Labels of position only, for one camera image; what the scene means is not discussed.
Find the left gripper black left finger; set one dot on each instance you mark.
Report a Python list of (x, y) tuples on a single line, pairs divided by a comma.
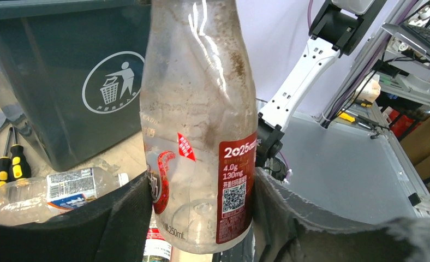
[(111, 228)]

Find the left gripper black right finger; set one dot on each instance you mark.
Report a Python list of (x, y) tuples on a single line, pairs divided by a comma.
[(288, 227)]

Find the clear bottle white barcode label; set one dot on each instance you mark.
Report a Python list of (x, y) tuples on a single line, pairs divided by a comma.
[(38, 199)]

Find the milk tea bottle red label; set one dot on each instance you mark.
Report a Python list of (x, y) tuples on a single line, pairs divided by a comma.
[(199, 124)]

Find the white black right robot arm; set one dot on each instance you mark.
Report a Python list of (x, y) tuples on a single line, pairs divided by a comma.
[(335, 31)]

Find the dark green trash bin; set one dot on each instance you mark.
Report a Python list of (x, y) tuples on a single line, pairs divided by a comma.
[(70, 74)]

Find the small bottle red white label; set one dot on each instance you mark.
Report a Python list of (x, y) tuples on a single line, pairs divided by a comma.
[(156, 248)]

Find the yellow black screwdriver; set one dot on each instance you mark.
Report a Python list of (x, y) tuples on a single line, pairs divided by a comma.
[(20, 168), (5, 160)]

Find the grey laptop on shelf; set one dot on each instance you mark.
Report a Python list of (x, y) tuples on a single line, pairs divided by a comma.
[(417, 38)]

